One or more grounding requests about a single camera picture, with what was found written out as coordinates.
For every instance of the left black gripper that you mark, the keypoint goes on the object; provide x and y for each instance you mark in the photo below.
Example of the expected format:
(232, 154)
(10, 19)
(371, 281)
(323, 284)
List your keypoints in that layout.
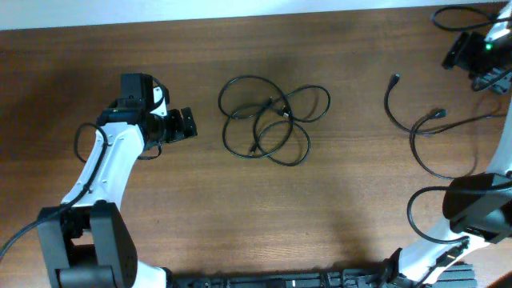
(178, 132)

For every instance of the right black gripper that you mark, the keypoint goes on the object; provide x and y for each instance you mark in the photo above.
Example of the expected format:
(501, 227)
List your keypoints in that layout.
(459, 54)

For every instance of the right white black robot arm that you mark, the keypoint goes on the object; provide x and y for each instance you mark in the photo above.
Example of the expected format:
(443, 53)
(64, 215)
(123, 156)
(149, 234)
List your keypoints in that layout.
(476, 208)

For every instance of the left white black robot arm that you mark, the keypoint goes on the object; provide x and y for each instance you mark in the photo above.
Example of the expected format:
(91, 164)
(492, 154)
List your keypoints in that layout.
(84, 240)

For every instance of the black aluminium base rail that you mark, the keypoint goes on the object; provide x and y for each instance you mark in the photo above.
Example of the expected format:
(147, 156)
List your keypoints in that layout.
(369, 277)

